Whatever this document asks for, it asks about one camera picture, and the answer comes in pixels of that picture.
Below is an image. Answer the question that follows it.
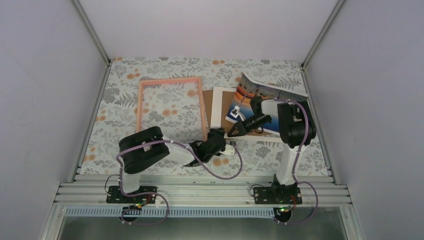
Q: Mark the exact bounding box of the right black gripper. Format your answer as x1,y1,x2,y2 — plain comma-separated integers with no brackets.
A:
227,115,270,138

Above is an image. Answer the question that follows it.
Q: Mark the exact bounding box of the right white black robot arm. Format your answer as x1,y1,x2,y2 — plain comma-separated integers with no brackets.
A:
227,96,317,204

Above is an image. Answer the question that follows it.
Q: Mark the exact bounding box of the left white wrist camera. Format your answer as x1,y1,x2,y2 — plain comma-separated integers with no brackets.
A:
220,144,236,156

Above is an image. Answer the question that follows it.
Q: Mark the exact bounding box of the pink wooden picture frame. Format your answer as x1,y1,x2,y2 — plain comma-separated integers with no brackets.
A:
136,76,208,142

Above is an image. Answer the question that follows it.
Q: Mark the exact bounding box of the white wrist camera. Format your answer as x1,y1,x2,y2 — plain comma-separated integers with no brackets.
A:
230,105,240,118
220,144,236,156

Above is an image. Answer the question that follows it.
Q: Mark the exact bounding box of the aluminium mounting rail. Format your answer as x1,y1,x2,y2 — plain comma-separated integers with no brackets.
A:
53,175,352,207

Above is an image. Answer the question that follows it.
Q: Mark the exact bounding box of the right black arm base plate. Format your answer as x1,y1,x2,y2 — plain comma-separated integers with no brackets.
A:
253,186,303,205

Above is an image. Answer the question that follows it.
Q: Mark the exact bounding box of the brown frame backing board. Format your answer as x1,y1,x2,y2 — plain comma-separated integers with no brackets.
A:
202,87,282,143

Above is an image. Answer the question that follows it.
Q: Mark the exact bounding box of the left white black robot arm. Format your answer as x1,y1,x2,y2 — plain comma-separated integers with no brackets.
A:
118,126,235,203

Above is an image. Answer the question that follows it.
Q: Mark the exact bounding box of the grey slotted cable duct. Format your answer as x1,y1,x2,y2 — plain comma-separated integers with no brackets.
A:
64,206,274,219

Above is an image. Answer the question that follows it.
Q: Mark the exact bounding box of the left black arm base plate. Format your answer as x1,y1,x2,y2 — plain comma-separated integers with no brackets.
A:
106,185,158,205

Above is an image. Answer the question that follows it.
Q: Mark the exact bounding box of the sunset lake photo print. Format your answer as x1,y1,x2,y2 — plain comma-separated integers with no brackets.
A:
225,73,308,135

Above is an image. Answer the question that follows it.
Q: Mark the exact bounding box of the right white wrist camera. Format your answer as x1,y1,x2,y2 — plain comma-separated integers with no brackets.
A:
230,105,240,118

